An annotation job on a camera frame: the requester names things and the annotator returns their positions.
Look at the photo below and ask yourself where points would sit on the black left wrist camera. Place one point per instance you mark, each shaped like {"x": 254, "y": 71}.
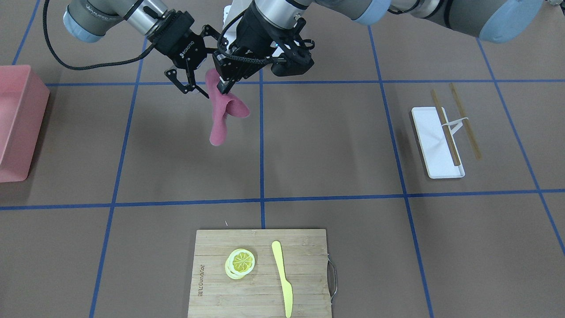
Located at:
{"x": 293, "y": 61}

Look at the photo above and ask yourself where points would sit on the yellow plastic knife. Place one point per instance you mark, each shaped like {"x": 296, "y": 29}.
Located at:
{"x": 287, "y": 290}

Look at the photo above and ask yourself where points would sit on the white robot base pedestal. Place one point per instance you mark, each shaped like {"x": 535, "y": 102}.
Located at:
{"x": 230, "y": 13}

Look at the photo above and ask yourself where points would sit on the white rectangular tray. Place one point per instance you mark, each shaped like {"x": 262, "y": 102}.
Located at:
{"x": 432, "y": 142}

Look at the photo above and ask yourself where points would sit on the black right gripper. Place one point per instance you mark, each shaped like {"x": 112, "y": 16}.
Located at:
{"x": 177, "y": 40}

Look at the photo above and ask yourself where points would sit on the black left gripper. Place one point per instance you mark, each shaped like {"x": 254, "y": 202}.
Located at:
{"x": 248, "y": 34}

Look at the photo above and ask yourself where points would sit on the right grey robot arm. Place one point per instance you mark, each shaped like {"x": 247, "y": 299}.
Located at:
{"x": 89, "y": 20}

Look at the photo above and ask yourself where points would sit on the bamboo cutting board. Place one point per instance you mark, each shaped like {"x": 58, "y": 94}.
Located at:
{"x": 213, "y": 294}

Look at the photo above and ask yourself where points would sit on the yellow lemon slices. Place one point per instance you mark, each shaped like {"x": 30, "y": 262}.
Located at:
{"x": 239, "y": 263}

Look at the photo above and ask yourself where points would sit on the maroon wiping cloth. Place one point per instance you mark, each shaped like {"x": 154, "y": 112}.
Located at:
{"x": 222, "y": 107}

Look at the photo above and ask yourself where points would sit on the pink plastic bin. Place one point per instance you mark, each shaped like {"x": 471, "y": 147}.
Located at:
{"x": 23, "y": 100}

